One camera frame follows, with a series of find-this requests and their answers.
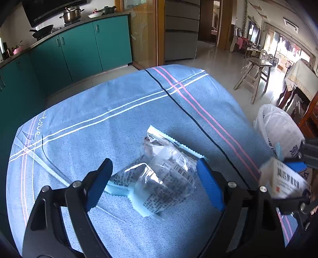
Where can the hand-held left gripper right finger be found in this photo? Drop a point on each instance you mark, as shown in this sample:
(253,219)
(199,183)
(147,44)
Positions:
(210,183)

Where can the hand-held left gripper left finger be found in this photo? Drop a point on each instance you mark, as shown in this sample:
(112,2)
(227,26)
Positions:
(99,186)

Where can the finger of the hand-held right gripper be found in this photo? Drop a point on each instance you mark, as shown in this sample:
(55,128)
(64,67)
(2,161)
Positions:
(295,164)
(290,206)

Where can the white blue medicine box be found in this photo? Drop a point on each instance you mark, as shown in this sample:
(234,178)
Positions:
(283,178)

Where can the trash bin with white liner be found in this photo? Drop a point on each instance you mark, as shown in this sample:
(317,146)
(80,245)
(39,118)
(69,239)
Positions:
(278,129)

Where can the clear face mask wrapper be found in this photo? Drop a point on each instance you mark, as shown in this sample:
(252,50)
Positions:
(161,178)

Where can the blue striped tablecloth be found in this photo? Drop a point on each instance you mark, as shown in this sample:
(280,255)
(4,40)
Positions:
(111,119)

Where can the dining table with cloth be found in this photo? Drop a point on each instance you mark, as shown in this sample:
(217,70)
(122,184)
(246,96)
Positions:
(301,79)

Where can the wooden bench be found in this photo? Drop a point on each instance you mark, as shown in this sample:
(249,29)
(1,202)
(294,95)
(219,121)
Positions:
(258,63)

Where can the white metal chairs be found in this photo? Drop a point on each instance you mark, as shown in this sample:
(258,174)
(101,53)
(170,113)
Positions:
(269,58)

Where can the chairs with pink cloth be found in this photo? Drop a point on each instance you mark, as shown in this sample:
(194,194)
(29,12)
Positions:
(242,42)

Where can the teal base cabinet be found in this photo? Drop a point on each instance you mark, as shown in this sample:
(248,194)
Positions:
(87,49)
(15,81)

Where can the ceiling air conditioner vent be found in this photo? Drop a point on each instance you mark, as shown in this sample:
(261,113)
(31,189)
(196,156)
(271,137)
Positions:
(292,24)

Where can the grey refrigerator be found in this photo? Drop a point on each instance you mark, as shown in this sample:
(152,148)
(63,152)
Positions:
(181,29)

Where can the pink bowl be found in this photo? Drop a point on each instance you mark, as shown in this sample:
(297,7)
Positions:
(17,50)

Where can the wooden framed glass partition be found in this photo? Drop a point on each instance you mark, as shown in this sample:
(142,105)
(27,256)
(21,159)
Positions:
(141,32)

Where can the wooden door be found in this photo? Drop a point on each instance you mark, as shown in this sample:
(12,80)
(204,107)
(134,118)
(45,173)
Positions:
(208,22)

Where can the gas stove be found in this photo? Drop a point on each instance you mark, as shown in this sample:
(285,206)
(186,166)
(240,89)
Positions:
(59,28)

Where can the black wok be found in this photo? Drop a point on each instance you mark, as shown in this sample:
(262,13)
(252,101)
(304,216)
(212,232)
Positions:
(42,31)

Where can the white bowl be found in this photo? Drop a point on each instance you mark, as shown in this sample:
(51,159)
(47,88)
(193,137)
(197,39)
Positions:
(95,15)

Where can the steel stock pot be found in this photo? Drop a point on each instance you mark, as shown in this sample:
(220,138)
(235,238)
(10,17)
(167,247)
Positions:
(72,15)

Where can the dark lidded pot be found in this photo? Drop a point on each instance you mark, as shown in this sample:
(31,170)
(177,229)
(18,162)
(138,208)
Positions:
(107,10)

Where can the black range hood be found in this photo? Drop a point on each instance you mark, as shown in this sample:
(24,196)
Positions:
(49,10)

